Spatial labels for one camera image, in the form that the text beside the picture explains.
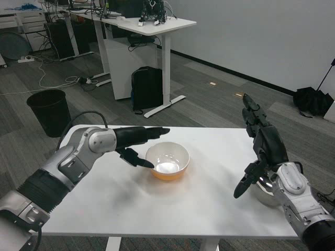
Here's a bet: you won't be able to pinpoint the orange and white plastic bowl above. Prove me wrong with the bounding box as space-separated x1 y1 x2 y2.
145 141 191 181

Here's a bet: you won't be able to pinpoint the black box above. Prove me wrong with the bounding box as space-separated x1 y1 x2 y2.
108 0 144 18

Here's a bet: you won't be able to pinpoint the blue tangled wires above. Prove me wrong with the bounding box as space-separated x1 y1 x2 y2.
5 3 42 12

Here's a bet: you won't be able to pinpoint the black trash bin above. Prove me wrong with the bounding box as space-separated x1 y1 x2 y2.
26 89 71 138

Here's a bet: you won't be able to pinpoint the white drawer cabinet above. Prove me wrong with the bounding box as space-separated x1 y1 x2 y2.
0 9 45 53

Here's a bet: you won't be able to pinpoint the black computer tower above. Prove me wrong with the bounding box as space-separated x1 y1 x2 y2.
43 21 75 60

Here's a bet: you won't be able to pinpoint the black cable bundle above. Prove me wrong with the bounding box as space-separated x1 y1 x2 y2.
127 36 157 52

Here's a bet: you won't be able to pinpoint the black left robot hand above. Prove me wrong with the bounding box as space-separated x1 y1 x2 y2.
114 126 171 168

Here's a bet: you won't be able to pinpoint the shiny steel bowl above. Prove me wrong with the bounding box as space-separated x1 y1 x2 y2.
251 169 285 208

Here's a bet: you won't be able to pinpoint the black floor cable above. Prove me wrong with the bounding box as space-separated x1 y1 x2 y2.
316 189 335 203

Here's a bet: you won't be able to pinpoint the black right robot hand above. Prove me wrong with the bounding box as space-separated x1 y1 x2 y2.
233 93 289 199

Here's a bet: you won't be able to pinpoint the grey round disc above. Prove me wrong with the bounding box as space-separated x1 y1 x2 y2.
0 31 32 62

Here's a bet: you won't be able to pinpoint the white floor cable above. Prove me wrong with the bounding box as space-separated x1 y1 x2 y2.
0 57 79 96

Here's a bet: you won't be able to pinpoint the small black legged robot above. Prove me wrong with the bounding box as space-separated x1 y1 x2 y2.
138 0 178 27

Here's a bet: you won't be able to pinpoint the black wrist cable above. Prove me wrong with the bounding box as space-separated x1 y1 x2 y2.
54 111 109 152

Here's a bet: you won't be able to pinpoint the black backpack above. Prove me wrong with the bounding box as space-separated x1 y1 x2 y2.
130 66 164 115

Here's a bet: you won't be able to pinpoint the black and white power adapter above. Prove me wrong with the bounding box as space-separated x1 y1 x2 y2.
77 76 99 85

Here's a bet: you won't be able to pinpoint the white standing desk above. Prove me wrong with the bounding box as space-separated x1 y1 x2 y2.
65 7 197 119

